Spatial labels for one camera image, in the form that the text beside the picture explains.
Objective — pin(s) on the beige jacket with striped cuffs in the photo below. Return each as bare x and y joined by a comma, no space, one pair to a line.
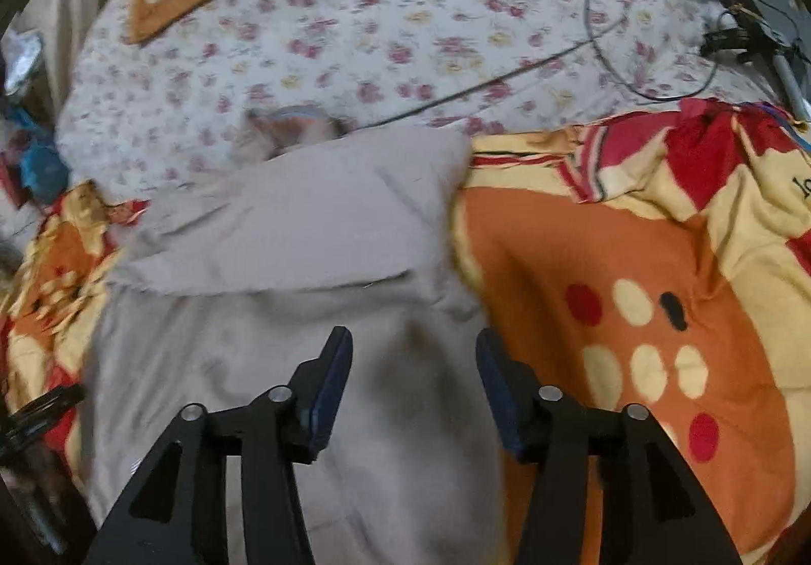
285,235

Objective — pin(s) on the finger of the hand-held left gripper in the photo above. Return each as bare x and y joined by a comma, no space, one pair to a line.
44,410

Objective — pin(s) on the floral bed sheet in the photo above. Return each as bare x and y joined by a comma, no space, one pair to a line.
393,32

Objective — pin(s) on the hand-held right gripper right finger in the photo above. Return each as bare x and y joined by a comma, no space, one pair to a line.
500,394

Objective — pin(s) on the orange yellow red printed blanket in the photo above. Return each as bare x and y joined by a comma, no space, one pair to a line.
570,248

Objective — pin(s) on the blue plastic bag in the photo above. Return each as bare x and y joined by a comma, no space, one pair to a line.
44,172

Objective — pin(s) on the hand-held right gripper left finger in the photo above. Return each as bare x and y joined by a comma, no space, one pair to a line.
326,387

